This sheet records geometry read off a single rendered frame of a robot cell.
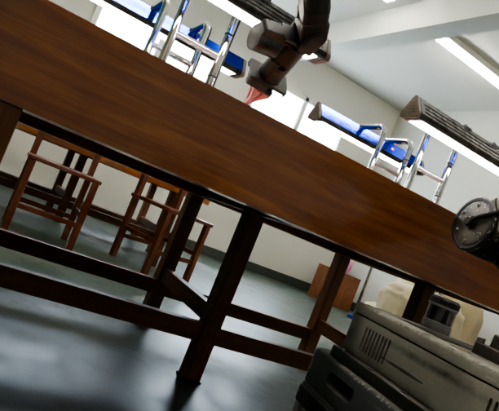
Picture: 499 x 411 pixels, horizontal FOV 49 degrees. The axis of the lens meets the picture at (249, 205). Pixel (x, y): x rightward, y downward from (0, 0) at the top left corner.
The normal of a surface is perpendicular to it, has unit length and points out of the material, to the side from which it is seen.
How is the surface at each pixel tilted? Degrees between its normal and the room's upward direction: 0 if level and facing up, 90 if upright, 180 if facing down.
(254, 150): 90
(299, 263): 90
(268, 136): 90
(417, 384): 90
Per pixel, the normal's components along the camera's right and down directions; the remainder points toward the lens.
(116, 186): 0.46, 0.15
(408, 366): -0.87, -0.36
